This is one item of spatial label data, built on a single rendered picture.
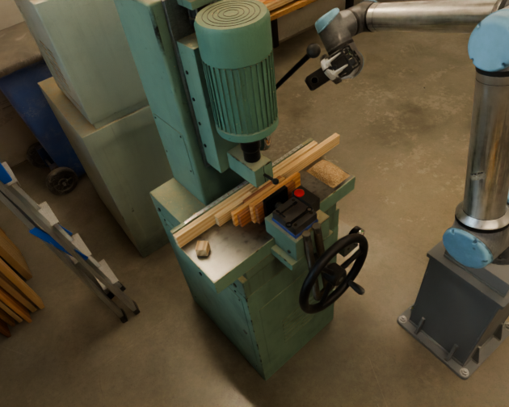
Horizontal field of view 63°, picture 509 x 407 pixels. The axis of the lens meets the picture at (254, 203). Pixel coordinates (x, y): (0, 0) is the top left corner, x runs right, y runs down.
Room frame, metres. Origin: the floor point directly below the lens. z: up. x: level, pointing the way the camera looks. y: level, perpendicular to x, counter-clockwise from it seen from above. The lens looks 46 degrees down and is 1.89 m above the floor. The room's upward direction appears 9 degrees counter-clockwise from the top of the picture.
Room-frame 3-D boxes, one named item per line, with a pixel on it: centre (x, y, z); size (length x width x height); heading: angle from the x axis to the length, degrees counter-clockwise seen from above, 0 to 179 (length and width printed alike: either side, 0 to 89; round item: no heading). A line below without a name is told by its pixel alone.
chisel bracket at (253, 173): (0.99, -0.01, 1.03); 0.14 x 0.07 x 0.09; 34
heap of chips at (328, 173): (1.03, -0.26, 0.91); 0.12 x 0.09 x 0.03; 34
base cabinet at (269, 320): (1.07, 0.05, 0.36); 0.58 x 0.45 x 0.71; 34
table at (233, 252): (0.88, -0.07, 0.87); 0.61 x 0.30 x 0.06; 124
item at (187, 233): (0.98, 0.00, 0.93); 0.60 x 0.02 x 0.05; 124
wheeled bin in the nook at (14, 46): (2.47, 1.20, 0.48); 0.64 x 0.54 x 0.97; 123
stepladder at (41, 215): (1.20, 0.85, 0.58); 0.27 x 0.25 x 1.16; 122
